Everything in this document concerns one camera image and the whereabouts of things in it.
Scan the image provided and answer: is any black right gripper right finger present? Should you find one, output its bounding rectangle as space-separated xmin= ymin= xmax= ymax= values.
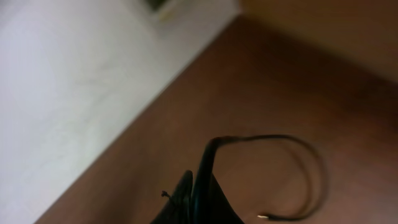
xmin=205 ymin=175 xmax=244 ymax=224

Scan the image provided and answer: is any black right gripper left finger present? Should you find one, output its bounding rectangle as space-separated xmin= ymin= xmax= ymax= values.
xmin=151 ymin=170 xmax=193 ymax=224

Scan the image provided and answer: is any black cable bundle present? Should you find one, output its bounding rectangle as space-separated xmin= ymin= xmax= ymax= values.
xmin=189 ymin=134 xmax=327 ymax=224

